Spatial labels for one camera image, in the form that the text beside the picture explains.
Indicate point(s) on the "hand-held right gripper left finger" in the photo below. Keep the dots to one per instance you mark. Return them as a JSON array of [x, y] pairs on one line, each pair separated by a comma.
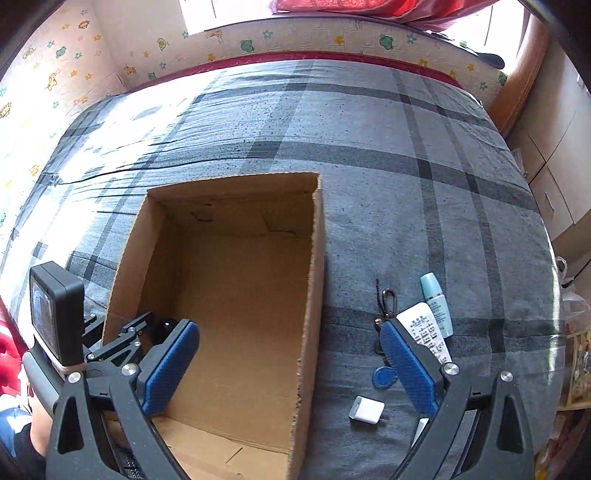
[[168, 364]]

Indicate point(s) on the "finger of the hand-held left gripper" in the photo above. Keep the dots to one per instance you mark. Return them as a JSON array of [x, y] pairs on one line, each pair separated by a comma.
[[138, 324], [117, 348]]

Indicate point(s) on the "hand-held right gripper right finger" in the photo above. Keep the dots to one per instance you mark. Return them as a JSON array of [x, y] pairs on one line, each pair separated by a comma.
[[408, 364]]

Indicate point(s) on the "blue round key tag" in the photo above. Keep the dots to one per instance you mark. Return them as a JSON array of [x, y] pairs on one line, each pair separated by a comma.
[[382, 377]]

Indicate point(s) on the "white remote control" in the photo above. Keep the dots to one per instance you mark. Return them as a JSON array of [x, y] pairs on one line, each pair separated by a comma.
[[421, 326]]

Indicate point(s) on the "white charger adapter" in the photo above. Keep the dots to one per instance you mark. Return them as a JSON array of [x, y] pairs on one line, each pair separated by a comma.
[[367, 410]]

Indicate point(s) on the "teal cosmetic bottle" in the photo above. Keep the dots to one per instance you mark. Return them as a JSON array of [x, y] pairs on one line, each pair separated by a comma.
[[436, 300]]

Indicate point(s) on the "cardboard box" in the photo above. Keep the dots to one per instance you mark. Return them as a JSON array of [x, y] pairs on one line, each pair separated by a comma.
[[240, 300]]

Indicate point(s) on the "person's left forearm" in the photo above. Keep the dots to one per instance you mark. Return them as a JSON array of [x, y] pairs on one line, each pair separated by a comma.
[[40, 434]]

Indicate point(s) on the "red printed blanket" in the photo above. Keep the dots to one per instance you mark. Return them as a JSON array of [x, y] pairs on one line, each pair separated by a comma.
[[11, 355]]

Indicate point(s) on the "small white box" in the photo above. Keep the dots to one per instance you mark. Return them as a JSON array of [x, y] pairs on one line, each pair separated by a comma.
[[420, 430]]

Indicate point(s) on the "wooden rack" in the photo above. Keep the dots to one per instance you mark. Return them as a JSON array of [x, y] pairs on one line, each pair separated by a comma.
[[577, 369]]

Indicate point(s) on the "white plastic bag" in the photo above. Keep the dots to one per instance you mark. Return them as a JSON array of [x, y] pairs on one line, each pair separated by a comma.
[[572, 290]]

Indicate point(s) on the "grey plaid bed sheet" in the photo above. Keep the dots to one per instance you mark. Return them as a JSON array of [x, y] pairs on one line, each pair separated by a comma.
[[369, 184]]

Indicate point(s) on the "white cabinet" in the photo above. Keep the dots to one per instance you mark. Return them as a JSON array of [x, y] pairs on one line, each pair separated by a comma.
[[554, 138]]

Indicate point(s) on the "wooden bed headboard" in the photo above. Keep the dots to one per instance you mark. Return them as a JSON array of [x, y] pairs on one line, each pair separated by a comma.
[[517, 87]]

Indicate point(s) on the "dark small object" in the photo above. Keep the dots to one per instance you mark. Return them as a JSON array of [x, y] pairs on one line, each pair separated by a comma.
[[490, 58]]

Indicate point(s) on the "window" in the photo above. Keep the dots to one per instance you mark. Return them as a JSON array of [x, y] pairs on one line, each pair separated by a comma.
[[221, 14]]

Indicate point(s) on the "red curtain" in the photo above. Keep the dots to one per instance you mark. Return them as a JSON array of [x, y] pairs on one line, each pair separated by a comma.
[[369, 11]]

